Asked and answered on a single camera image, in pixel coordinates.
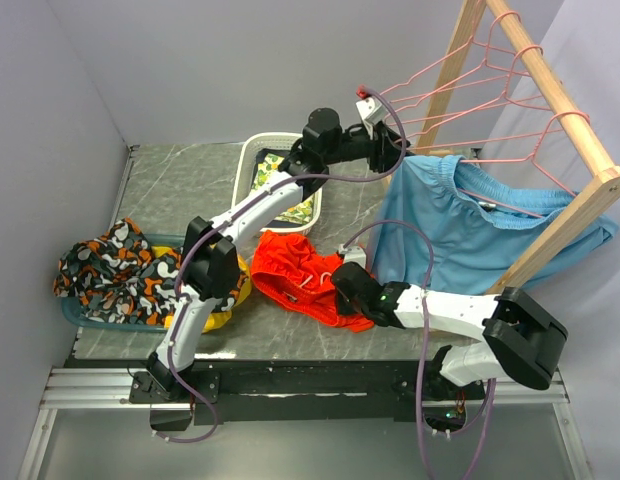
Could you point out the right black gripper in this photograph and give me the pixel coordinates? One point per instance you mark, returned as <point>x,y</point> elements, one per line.
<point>342,307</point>

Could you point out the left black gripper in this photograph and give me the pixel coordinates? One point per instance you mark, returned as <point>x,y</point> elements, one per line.
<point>380,156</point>

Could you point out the orange shorts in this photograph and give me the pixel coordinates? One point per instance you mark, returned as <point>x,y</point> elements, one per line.
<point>288,269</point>

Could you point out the pink wire hanger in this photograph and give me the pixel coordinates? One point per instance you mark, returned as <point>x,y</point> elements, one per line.
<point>472,130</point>
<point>450,65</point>
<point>469,61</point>

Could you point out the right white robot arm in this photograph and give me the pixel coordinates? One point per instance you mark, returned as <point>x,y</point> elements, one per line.
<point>513,335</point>

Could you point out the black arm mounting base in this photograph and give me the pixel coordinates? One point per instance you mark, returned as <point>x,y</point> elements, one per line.
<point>242,390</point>

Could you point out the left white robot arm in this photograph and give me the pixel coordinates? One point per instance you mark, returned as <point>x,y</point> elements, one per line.
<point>209,267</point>

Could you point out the blue shorts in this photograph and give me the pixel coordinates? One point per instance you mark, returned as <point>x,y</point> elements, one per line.
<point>450,219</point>

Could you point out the pink hanger holding blue shorts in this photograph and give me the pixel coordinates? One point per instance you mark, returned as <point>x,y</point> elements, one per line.
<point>530,160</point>

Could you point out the yellow shorts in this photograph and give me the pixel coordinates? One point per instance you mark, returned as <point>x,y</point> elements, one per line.
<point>225,310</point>

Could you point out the camouflage pattern shorts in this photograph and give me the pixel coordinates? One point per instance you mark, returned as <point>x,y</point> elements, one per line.
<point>122,279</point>

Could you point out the lemon print folded cloth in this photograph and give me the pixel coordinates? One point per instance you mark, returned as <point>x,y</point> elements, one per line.
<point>302,210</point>

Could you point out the white plastic basket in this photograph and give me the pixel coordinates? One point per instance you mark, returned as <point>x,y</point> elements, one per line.
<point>246,172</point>

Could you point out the wooden clothes rack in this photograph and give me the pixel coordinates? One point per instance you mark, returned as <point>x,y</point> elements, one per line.
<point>583,226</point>

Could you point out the teal plastic tray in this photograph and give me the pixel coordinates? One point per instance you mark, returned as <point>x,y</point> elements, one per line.
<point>75,313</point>

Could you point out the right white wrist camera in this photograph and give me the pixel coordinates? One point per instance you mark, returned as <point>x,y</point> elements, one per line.
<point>353,253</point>

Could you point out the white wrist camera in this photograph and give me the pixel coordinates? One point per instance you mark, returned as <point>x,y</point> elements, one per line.
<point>353,253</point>
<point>371,110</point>

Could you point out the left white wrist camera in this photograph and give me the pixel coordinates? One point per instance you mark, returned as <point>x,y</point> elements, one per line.
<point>371,110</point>

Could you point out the aluminium rail frame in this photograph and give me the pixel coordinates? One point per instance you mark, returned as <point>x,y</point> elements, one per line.
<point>109,388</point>

